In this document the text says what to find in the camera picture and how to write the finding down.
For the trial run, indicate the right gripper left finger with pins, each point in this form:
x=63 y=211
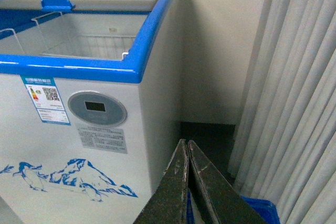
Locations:
x=169 y=202

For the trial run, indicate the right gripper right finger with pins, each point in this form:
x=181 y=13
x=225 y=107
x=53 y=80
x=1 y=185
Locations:
x=215 y=198

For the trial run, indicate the blue plastic shopping basket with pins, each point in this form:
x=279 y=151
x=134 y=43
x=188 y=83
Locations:
x=265 y=208

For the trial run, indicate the white pleated curtain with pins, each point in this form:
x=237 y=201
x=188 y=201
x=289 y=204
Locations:
x=284 y=147

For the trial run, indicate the white blue chest freezer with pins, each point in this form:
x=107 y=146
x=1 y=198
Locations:
x=87 y=140

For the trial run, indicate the white wire freezer basket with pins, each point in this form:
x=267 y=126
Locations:
x=93 y=36

